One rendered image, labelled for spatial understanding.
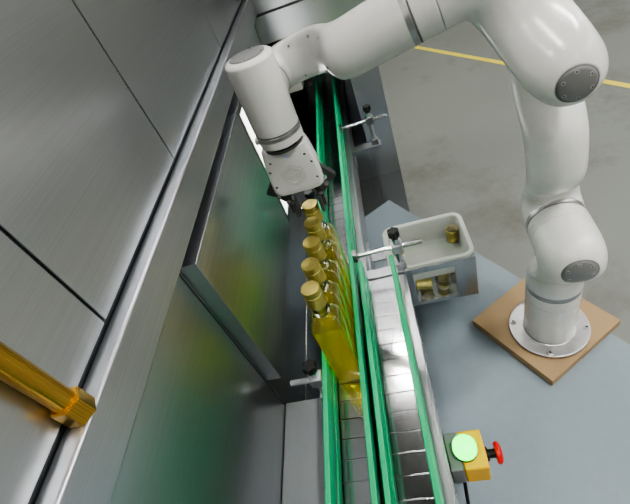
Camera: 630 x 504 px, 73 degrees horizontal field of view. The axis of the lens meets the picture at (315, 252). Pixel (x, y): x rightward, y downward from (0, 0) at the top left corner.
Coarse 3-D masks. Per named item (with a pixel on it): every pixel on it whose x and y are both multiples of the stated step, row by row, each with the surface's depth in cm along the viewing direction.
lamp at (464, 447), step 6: (456, 438) 78; (462, 438) 77; (468, 438) 77; (456, 444) 77; (462, 444) 76; (468, 444) 76; (474, 444) 76; (456, 450) 76; (462, 450) 76; (468, 450) 76; (474, 450) 76; (456, 456) 77; (462, 456) 76; (468, 456) 75; (474, 456) 76; (468, 462) 77
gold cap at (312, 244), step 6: (306, 240) 81; (312, 240) 80; (318, 240) 80; (306, 246) 80; (312, 246) 79; (318, 246) 80; (306, 252) 81; (312, 252) 80; (318, 252) 80; (324, 252) 82; (318, 258) 81; (324, 258) 82
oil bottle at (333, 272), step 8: (328, 264) 84; (336, 264) 86; (328, 272) 84; (336, 272) 85; (336, 280) 84; (344, 280) 91; (344, 288) 88; (344, 296) 88; (352, 304) 94; (352, 312) 92
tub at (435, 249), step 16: (416, 224) 122; (432, 224) 121; (448, 224) 121; (464, 224) 115; (384, 240) 120; (432, 240) 124; (464, 240) 113; (416, 256) 122; (432, 256) 120; (448, 256) 109; (464, 256) 108
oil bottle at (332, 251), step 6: (330, 240) 90; (330, 246) 88; (336, 246) 90; (330, 252) 88; (336, 252) 89; (330, 258) 88; (336, 258) 88; (342, 258) 94; (342, 264) 92; (342, 270) 91; (348, 276) 96; (348, 282) 94; (348, 288) 95
